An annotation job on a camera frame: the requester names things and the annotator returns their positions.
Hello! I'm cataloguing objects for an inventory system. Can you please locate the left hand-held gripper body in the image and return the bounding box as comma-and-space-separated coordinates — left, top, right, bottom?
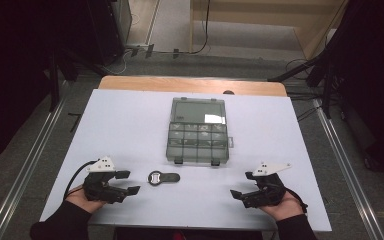
82, 155, 128, 205

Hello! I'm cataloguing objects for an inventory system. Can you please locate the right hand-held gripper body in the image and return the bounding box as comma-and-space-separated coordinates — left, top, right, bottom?
241, 162, 293, 210

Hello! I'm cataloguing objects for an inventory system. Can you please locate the black bottle opener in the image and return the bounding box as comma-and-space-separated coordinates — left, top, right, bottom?
147, 170, 181, 187

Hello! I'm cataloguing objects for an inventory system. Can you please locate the clear plastic organizer box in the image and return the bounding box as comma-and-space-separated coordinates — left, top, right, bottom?
165, 96, 235, 167

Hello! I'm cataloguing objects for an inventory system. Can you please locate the person's left hand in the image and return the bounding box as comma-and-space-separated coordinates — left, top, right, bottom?
65, 184, 107, 215

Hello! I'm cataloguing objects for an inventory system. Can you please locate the person's right hand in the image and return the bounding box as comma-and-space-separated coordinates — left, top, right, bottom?
259, 190, 305, 223

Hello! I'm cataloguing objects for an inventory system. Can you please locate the white table board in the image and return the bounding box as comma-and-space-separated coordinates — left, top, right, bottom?
39, 88, 333, 233

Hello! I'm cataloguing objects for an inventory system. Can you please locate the black metal stand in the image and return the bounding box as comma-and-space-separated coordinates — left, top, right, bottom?
46, 49, 81, 113

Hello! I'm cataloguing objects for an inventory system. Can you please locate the black tripod stand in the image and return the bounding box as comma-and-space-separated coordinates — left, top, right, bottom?
267, 49, 339, 120

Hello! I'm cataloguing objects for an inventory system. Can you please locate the black cabinet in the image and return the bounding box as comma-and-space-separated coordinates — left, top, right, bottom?
87, 0, 133, 66

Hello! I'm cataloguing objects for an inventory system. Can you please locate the light wooden furniture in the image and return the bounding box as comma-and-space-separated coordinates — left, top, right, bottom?
189, 0, 350, 62

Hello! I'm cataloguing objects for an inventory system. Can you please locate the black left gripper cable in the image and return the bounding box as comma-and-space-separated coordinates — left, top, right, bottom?
62, 159, 98, 201

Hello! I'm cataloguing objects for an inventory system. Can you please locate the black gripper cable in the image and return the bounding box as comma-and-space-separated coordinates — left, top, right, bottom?
62, 159, 98, 201
284, 187, 310, 215

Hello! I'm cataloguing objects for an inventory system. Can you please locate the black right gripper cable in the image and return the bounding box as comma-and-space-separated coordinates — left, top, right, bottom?
284, 187, 310, 215

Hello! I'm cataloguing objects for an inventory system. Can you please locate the aluminium floor rail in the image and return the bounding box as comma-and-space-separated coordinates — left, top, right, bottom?
0, 96, 70, 240
312, 98, 384, 240

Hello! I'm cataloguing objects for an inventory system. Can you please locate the white floor cable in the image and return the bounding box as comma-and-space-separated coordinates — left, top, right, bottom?
101, 49, 135, 76

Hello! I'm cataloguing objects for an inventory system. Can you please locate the black hanging cable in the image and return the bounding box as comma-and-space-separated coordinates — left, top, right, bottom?
189, 0, 212, 56

